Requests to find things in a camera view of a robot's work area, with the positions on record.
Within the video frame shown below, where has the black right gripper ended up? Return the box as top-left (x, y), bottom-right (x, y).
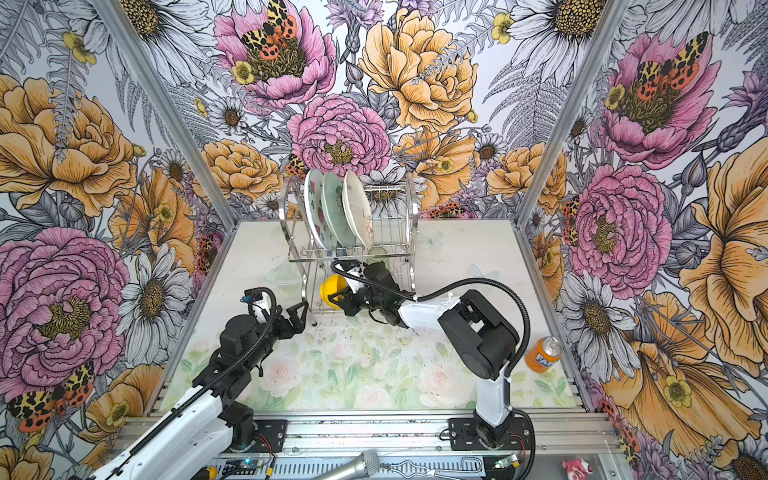
top-left (327, 284), bottom-right (384, 316)

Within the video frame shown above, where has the yellow plastic bowl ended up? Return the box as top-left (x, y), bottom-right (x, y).
top-left (320, 274), bottom-right (347, 310)

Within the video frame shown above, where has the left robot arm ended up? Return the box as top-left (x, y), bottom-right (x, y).
top-left (90, 292), bottom-right (308, 479)

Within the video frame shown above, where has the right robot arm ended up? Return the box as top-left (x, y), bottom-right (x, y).
top-left (321, 259), bottom-right (531, 449)

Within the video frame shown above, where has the steel two-tier dish rack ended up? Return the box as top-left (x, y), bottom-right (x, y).
top-left (278, 170), bottom-right (420, 313)

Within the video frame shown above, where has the green plastic tumbler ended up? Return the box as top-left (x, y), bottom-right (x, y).
top-left (366, 246), bottom-right (390, 268)

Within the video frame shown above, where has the cream floral plate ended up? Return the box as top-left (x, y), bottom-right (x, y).
top-left (342, 171), bottom-right (374, 249)

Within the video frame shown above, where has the white plate red pattern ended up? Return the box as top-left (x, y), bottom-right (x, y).
top-left (303, 169), bottom-right (337, 250)

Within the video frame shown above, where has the pale green plate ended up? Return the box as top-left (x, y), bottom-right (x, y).
top-left (322, 172), bottom-right (357, 248)

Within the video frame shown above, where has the green circuit board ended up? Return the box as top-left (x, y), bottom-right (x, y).
top-left (222, 458), bottom-right (265, 476)

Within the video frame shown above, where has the silver microphone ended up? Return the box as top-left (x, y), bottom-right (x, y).
top-left (315, 451), bottom-right (381, 480)

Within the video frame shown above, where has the orange soda can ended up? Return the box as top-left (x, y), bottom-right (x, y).
top-left (525, 336), bottom-right (563, 373)

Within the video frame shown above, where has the pink toy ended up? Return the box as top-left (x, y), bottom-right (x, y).
top-left (562, 459), bottom-right (594, 480)

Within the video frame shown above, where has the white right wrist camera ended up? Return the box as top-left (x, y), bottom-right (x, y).
top-left (345, 265), bottom-right (365, 293)

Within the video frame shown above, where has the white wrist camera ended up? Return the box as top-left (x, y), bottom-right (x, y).
top-left (345, 265), bottom-right (365, 293)
top-left (241, 288), bottom-right (271, 324)

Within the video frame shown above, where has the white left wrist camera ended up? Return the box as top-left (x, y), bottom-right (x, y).
top-left (241, 288), bottom-right (271, 324)

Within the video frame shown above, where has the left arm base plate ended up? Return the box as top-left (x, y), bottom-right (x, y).
top-left (232, 419), bottom-right (288, 454)

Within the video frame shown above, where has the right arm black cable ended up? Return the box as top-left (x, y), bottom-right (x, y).
top-left (329, 259), bottom-right (533, 379)

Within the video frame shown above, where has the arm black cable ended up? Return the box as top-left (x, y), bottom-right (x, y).
top-left (128, 286), bottom-right (278, 457)
top-left (329, 259), bottom-right (533, 379)

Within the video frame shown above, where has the yellow black handle tool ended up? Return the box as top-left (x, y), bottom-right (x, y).
top-left (191, 467), bottom-right (218, 480)

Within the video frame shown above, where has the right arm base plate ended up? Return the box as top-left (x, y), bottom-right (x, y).
top-left (441, 415), bottom-right (534, 451)

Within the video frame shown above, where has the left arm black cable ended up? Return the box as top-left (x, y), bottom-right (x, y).
top-left (128, 286), bottom-right (278, 457)

